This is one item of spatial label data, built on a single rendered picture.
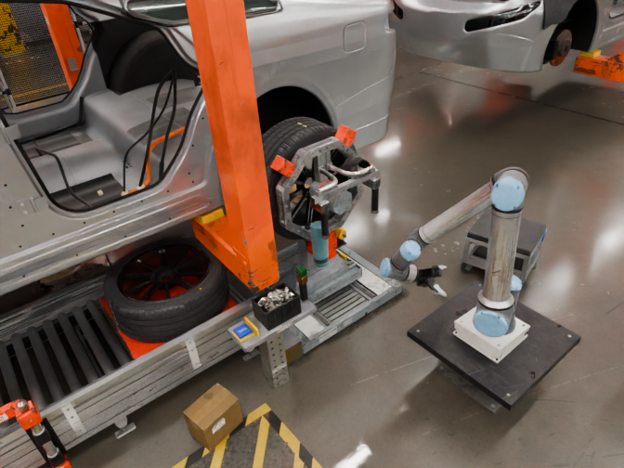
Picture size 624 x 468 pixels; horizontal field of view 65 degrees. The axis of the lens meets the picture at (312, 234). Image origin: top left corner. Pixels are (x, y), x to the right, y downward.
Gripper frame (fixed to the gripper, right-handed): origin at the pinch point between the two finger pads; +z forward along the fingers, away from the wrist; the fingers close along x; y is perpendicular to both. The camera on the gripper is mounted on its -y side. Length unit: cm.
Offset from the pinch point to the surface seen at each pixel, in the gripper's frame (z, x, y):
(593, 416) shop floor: 75, 56, -17
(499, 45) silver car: 102, -241, 59
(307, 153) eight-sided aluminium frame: -79, -51, 9
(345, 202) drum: -52, -35, 17
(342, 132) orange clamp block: -62, -70, 9
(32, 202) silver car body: -192, -5, 42
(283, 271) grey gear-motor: -64, -6, 65
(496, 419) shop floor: 34, 62, 5
